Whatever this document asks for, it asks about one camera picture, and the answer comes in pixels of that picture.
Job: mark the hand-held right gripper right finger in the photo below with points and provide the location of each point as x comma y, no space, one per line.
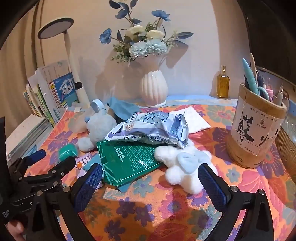
212,187

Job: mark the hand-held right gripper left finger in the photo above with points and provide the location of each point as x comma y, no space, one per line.
90,185

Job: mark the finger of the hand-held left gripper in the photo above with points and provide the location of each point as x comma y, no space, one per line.
67,163
37,154

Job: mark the pink cartoon packet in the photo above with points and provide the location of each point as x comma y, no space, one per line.
83,163

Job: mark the light blue packet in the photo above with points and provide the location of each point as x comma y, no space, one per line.
122,187

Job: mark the white plush rabbit toy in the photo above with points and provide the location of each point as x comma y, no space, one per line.
175,173

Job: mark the green packet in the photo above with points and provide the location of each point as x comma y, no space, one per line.
124,160

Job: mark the light blue plush toy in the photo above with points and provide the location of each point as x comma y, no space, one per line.
99,127

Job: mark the light blue tape roll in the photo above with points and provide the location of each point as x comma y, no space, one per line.
97,104

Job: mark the white cloth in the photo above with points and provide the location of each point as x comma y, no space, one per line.
196,120

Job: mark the blue cloth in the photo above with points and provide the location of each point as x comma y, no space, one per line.
124,109

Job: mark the crinkled white blue bag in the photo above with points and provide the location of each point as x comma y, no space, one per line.
150,127

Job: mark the person's left hand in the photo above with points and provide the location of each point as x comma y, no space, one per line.
15,230

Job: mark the stack of flat grey books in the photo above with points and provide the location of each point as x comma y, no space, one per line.
25,134

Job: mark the floral orange tablecloth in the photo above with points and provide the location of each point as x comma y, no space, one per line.
150,204

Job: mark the blue cover workbook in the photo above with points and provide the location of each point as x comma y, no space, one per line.
62,90

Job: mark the bamboo pen holder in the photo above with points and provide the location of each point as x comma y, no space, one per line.
254,129

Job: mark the amber glass bottle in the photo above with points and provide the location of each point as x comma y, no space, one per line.
223,85

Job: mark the white desk lamp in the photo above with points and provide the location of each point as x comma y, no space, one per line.
69,51

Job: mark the white pen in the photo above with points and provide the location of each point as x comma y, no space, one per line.
279,97

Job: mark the white ribbed vase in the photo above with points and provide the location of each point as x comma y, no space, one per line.
153,88

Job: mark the teal carrot-shaped pen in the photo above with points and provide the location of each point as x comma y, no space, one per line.
251,77

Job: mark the cream pen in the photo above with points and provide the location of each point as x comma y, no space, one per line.
253,64

